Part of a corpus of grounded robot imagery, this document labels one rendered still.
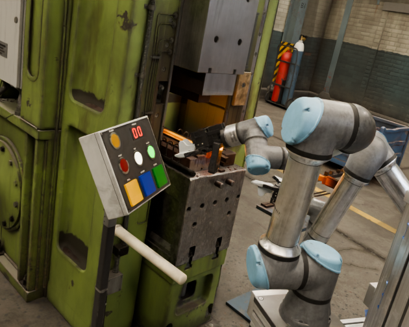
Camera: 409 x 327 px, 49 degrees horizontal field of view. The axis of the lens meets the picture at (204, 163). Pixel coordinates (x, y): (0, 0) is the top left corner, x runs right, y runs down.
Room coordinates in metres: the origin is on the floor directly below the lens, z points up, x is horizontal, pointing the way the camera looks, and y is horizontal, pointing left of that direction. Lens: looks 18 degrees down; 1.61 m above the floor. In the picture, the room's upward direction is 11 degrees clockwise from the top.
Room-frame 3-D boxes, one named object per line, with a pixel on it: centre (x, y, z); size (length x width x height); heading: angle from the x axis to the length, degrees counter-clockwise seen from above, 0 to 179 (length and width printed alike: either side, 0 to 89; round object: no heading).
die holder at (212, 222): (2.17, 0.13, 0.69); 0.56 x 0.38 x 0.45; 49
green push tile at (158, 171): (1.56, 0.16, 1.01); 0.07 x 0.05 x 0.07; 164
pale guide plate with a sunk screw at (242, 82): (2.30, -0.11, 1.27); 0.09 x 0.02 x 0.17; 139
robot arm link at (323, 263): (1.14, -0.37, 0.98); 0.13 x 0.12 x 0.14; 106
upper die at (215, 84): (2.12, 0.16, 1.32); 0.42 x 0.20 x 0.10; 49
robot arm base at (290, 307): (1.15, -0.37, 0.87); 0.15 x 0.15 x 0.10
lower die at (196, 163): (2.12, 0.16, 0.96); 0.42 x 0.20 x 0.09; 49
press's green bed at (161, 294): (2.17, 0.13, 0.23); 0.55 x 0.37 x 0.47; 49
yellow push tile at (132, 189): (1.37, 0.21, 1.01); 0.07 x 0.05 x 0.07; 164
